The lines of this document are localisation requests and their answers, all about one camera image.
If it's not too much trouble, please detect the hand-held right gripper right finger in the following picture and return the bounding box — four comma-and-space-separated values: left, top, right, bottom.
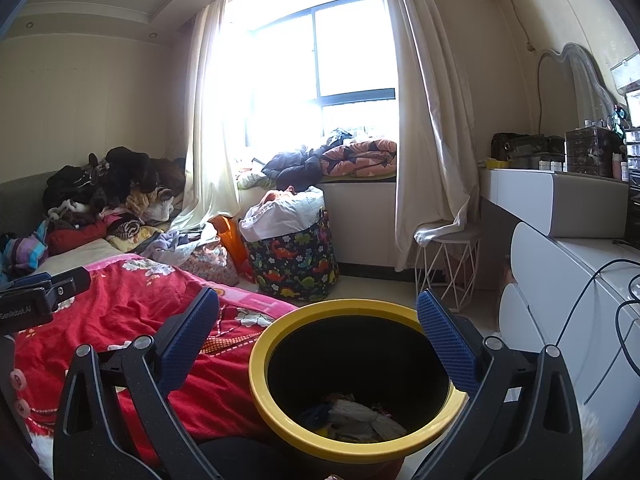
416, 288, 583, 480

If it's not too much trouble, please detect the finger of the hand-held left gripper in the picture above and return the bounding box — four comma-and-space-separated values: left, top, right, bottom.
47, 267, 92, 303
0, 272, 53, 292

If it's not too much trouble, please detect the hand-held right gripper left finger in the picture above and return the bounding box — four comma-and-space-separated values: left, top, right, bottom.
52, 287, 221, 480

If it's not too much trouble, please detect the yellow rimmed black bin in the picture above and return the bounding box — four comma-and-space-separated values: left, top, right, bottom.
248, 300, 468, 463

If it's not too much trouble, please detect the white wrapper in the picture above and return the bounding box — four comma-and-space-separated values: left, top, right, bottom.
327, 400, 406, 441

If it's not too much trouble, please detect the cream bed sheet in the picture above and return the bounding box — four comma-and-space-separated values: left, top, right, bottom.
30, 237, 131, 276

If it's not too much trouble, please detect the purple striped cloth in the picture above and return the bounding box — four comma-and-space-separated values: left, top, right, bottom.
2, 220, 51, 273

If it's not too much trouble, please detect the red floral blanket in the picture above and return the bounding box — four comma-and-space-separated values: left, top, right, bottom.
10, 255, 301, 466

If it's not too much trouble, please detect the pink floral bag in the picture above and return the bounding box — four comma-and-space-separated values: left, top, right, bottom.
177, 242, 240, 286

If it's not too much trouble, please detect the grey headboard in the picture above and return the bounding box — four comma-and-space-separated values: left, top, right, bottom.
0, 170, 56, 236

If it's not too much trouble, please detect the pale lavender garment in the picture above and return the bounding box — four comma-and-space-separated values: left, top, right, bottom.
147, 222, 221, 263

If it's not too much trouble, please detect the orange bag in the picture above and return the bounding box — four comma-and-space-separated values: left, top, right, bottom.
209, 215, 253, 281

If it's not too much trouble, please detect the dinosaur print laundry basket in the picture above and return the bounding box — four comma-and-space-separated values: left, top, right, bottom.
242, 210, 340, 302

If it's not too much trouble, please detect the white vanity dresser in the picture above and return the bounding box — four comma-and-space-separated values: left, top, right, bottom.
479, 167, 640, 451

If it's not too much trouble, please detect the pile of dark clothes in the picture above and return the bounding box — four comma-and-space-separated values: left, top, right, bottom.
42, 146, 188, 246

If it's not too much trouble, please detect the white cloth bundle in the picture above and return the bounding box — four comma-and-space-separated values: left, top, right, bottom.
239, 186, 326, 243

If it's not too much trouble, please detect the cream curtain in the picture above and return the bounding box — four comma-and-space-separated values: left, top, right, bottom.
170, 0, 241, 233
372, 0, 483, 273

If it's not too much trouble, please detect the white fluffy cloth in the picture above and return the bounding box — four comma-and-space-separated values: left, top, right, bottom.
580, 405, 608, 466

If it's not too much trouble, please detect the dark puffer jacket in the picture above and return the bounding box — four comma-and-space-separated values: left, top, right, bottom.
261, 144, 331, 193

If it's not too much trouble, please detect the black bag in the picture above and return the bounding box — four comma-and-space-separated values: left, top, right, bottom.
491, 132, 566, 168

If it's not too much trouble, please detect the clear acrylic organizer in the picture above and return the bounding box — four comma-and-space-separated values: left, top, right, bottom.
565, 126, 623, 178

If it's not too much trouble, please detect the black framed window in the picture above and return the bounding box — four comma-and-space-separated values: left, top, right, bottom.
225, 0, 401, 148

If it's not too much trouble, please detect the wavy edged mirror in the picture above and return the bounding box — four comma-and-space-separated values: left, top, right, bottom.
537, 42, 616, 128

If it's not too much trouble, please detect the white wire stool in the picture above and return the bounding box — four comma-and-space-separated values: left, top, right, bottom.
414, 225, 483, 313

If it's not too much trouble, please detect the black cable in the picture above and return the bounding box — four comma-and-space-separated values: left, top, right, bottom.
570, 259, 640, 403

